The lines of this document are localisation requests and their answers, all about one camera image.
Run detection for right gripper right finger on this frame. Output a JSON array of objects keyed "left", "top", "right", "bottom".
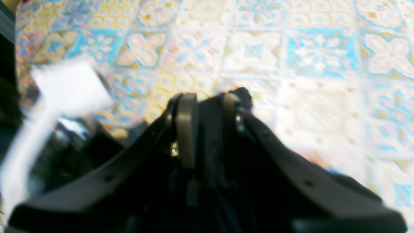
[{"left": 222, "top": 93, "right": 408, "bottom": 233}]

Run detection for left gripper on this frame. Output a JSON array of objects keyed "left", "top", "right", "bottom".
[{"left": 1, "top": 60, "right": 123, "bottom": 214}]

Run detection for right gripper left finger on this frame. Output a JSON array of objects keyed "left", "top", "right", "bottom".
[{"left": 8, "top": 93, "right": 198, "bottom": 233}]

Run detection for black t-shirt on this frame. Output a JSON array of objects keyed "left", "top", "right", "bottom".
[{"left": 135, "top": 88, "right": 280, "bottom": 233}]

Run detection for patterned tablecloth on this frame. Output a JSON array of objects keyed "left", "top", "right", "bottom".
[{"left": 16, "top": 0, "right": 414, "bottom": 233}]

